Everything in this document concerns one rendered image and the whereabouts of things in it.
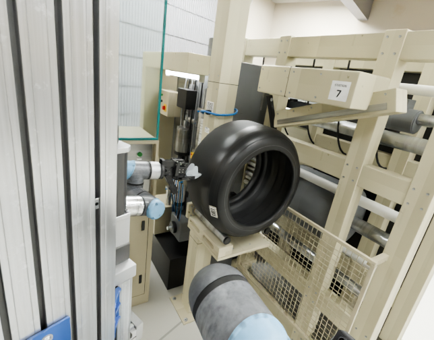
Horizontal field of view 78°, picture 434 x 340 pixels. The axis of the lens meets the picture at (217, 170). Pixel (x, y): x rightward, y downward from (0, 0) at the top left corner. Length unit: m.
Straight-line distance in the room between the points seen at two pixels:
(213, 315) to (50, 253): 0.26
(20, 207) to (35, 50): 0.19
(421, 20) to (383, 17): 0.68
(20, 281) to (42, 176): 0.15
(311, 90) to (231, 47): 0.48
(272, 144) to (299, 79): 0.36
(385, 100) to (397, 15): 5.95
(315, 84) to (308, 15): 6.43
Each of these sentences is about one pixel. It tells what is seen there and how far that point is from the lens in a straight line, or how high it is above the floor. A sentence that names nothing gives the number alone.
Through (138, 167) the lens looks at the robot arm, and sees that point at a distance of 1.09.
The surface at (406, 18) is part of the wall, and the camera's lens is 7.22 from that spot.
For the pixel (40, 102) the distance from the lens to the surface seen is 0.39.
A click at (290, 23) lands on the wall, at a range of 7.92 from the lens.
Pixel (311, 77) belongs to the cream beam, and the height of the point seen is 1.74.
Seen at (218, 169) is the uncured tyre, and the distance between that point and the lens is 1.18.
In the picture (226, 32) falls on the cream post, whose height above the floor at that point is 1.91.
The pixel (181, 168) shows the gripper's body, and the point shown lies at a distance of 1.17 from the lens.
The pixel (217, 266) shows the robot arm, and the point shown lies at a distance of 0.52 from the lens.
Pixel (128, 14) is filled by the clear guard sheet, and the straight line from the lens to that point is 1.61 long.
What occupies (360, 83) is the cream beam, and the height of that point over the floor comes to 1.74.
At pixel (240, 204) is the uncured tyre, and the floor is 0.96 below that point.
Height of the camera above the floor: 1.69
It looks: 19 degrees down
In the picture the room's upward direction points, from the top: 8 degrees clockwise
